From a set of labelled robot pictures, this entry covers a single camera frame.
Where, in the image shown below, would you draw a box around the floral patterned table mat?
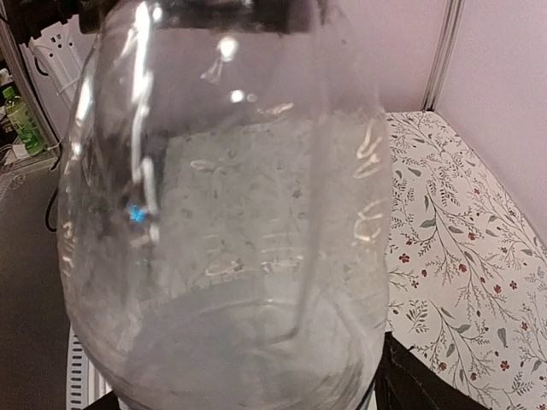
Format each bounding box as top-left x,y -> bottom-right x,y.
386,112 -> 546,409

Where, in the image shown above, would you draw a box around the aluminium corner post left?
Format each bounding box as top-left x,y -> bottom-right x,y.
421,0 -> 465,111

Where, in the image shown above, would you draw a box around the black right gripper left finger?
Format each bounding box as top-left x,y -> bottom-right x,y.
84,391 -> 121,410

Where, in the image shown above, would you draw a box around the clear Pepsi plastic bottle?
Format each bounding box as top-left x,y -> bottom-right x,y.
58,1 -> 391,409

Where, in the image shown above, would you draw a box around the green tea bottle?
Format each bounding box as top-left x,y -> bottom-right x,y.
3,86 -> 44,156

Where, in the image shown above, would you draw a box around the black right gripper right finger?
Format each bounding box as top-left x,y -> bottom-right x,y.
374,332 -> 485,410

